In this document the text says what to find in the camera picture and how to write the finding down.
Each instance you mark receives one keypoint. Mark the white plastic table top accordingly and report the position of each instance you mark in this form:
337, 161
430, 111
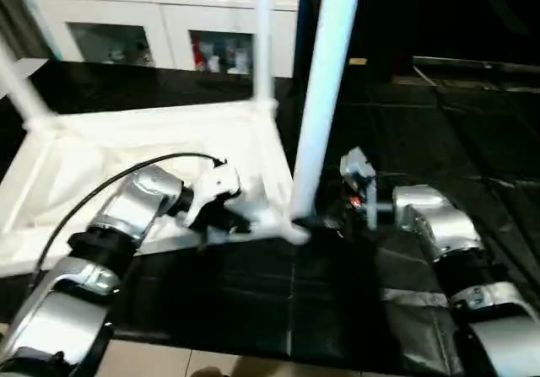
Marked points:
126, 149

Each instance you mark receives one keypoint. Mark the white plastic table leg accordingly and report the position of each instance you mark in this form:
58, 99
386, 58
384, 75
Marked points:
24, 90
262, 35
325, 90

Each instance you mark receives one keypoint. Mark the black work mat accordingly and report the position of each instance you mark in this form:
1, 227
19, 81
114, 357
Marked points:
456, 183

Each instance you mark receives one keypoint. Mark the grey left robot foot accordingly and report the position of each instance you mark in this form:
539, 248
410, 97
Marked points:
208, 373

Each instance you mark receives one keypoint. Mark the small tan block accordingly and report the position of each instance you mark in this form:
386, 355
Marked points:
358, 61

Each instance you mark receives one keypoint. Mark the red bottle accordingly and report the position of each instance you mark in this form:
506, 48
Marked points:
201, 56

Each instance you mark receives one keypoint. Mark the white glass-door cabinet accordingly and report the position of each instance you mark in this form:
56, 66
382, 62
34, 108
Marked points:
110, 14

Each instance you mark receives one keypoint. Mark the white edge strip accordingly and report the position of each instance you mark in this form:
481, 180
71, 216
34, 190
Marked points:
21, 69

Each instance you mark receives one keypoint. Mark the black metal rail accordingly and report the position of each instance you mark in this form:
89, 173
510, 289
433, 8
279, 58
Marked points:
477, 65

